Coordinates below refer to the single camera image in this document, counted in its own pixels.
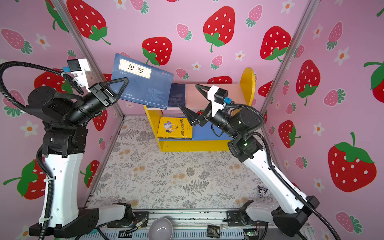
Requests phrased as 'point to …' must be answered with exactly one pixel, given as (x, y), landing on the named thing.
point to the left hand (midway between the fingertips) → (128, 81)
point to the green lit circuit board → (252, 233)
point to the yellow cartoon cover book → (174, 128)
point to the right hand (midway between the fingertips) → (188, 94)
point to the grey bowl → (161, 229)
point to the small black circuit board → (213, 231)
